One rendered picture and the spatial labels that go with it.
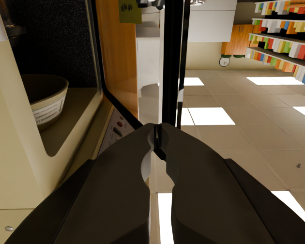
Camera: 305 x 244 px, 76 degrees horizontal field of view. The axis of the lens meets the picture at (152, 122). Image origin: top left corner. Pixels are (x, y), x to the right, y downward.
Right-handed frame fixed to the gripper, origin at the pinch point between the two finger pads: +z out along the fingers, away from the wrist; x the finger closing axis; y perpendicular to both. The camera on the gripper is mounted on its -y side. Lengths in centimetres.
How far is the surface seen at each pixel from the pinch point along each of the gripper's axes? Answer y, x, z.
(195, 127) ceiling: 136, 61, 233
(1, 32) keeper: -5.0, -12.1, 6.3
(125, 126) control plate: 16.6, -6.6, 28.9
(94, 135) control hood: 13.1, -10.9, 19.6
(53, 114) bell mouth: 7.1, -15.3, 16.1
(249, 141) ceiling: 136, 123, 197
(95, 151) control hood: 13.4, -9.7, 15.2
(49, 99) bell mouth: 3.9, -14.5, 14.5
